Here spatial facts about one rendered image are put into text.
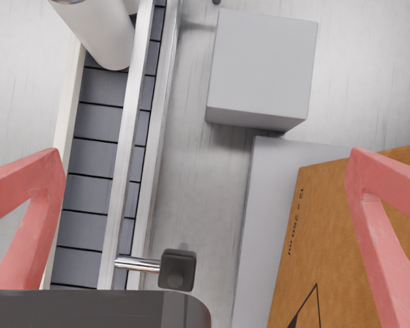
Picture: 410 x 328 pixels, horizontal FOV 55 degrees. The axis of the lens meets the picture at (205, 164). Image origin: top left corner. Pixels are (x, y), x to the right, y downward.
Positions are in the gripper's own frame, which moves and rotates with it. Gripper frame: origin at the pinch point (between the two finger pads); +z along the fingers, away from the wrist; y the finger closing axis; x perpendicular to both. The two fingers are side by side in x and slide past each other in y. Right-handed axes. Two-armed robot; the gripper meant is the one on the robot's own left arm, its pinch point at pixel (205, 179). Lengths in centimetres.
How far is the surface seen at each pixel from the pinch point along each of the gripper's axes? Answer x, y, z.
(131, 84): 6.7, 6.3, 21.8
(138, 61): 5.1, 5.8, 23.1
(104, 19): 1.1, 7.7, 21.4
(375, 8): 5.2, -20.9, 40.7
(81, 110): 12.3, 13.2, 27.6
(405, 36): 8.0, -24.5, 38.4
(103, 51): 5.0, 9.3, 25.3
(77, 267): 25.1, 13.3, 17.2
